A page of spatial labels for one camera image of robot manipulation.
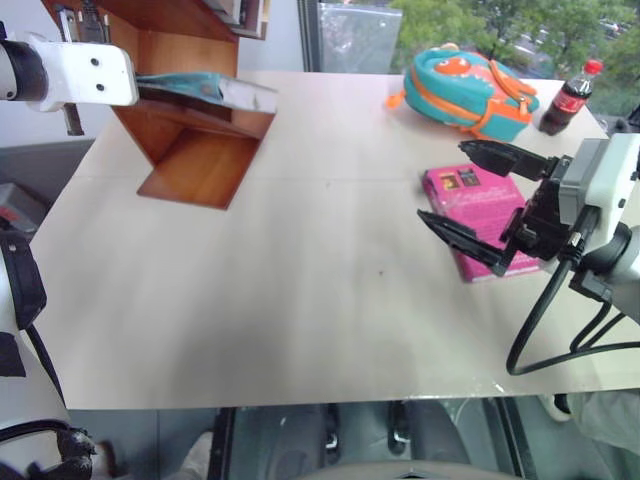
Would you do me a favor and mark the clear plastic bag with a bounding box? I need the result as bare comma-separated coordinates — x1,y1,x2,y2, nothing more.
316,1,404,76

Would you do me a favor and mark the pink book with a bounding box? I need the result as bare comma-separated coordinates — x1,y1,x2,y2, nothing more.
421,166,544,285

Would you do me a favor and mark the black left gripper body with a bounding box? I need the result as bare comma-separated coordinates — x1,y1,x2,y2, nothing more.
57,7,85,137

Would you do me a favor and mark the cola bottle with red cap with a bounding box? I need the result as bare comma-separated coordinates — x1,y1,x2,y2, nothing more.
537,58,606,138

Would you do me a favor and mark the wooden bookshelf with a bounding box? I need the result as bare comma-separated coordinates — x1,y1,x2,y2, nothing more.
40,0,279,212

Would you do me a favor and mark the bystander in grey trousers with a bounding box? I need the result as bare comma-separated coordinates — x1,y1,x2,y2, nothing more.
538,390,640,457

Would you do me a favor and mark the black table leg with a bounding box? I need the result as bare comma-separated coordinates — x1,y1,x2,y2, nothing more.
208,406,238,480

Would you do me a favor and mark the teal covered book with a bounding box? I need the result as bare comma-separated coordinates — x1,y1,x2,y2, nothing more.
135,71,280,115

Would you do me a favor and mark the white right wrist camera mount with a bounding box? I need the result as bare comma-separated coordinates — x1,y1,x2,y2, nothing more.
557,133,640,275

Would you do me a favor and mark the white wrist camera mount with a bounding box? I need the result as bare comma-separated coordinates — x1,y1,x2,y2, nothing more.
557,133,640,275
22,31,140,114

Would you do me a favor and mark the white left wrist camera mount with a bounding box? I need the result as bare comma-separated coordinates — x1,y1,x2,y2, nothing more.
22,31,140,114

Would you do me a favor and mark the brown edged shelved book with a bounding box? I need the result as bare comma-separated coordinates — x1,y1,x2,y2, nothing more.
230,0,272,41

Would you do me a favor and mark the grey shelved book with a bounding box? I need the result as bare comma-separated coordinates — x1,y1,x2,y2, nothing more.
203,0,247,27

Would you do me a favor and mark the teal and orange backpack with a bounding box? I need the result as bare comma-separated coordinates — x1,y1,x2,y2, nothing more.
384,43,542,143

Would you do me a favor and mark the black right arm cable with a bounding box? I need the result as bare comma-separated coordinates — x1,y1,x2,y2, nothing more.
505,205,640,377

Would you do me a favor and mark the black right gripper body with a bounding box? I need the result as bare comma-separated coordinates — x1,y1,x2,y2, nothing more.
514,155,577,262

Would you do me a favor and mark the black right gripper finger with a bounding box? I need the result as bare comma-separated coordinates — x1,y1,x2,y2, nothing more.
458,139,561,183
416,204,524,279

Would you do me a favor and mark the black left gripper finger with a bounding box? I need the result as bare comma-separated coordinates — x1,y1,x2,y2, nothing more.
136,84,233,113

